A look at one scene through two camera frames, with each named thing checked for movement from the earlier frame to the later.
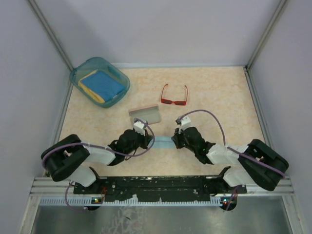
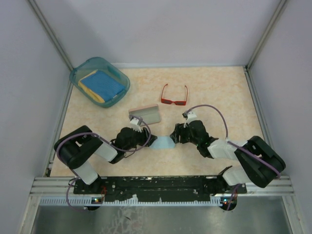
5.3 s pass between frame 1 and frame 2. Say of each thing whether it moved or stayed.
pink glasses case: stayed
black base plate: stayed
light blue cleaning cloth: stayed
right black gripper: moved
